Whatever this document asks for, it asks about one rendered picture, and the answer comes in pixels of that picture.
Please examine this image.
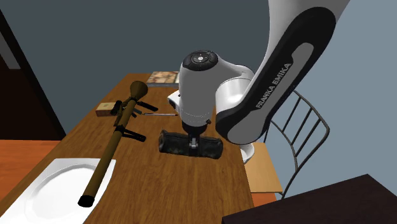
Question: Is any dark cylindrical pouch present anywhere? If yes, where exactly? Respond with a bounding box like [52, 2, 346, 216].
[158, 130, 225, 160]

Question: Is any book with brown cover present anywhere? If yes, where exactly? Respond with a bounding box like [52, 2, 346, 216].
[145, 71, 181, 88]

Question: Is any wooden table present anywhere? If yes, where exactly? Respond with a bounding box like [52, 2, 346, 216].
[0, 73, 255, 224]

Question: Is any olive toy rocket launcher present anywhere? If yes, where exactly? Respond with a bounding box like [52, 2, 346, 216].
[77, 80, 160, 208]

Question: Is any metal chair with wooden seat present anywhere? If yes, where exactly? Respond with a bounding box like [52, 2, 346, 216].
[244, 90, 331, 200]

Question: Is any small tan box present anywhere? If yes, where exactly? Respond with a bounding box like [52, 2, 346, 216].
[95, 102, 120, 118]

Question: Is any white square plate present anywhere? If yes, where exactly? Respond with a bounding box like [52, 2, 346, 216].
[0, 157, 117, 224]

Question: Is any dark wooden door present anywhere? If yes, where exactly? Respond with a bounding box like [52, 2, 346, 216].
[0, 8, 67, 141]

